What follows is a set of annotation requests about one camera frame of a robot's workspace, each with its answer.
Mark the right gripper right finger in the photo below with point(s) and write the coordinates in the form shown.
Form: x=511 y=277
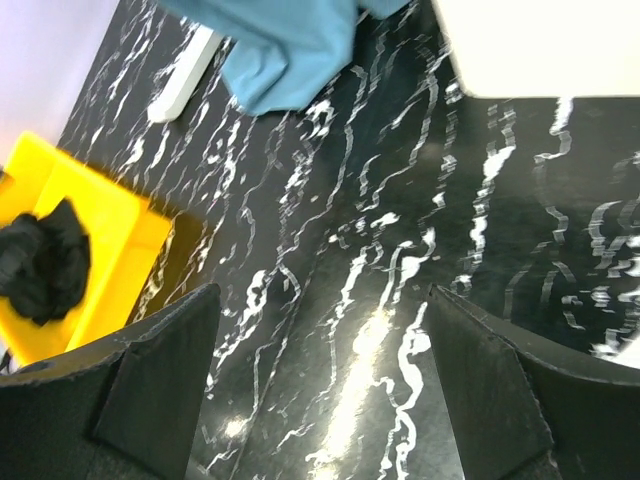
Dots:
x=524 y=407

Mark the white clothes rack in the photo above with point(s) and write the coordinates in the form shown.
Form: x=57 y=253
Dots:
x=189 y=69

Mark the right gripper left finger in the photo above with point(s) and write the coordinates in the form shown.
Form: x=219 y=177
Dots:
x=125 y=406

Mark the blue tank top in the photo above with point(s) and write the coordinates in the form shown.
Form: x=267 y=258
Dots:
x=285 y=51

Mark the black cloth in bin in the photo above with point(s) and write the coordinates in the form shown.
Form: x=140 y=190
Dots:
x=45 y=264

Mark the white side cabinet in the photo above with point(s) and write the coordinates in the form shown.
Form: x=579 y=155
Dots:
x=543 y=49

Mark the yellow plastic bin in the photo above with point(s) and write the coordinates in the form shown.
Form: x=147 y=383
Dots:
x=125 y=235

